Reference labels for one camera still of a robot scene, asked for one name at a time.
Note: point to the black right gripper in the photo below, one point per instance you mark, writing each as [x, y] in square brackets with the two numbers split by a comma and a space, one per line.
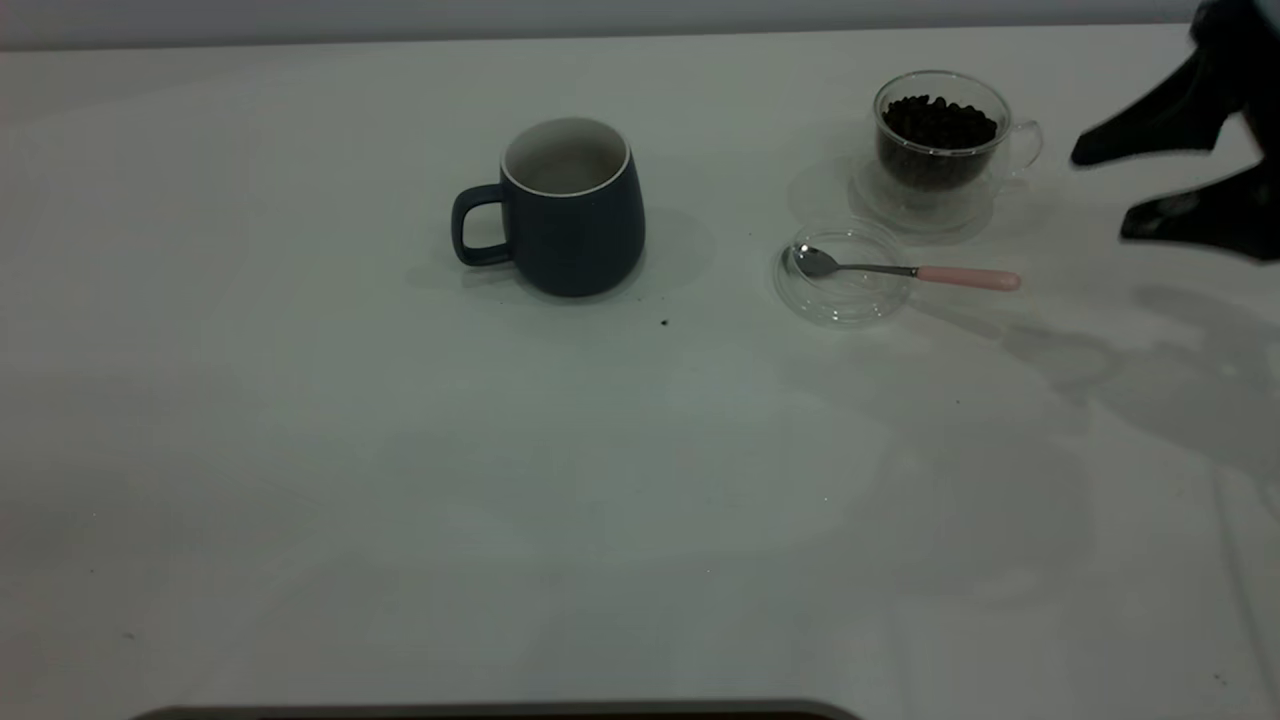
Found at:
[1250, 30]

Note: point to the clear round glass lid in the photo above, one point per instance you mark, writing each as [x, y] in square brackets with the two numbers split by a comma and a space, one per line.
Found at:
[850, 305]

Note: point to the dark blue ceramic mug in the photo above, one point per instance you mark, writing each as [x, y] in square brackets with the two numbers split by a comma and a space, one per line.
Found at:
[580, 240]

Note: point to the dark coffee beans pile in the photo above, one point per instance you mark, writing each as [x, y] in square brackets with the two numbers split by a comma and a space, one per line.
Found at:
[935, 140]

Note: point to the clear glass saucer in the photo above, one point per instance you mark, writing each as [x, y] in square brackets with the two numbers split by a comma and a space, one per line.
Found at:
[960, 222]

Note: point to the clear double-wall glass cup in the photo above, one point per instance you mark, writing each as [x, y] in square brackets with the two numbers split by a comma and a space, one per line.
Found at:
[884, 140]

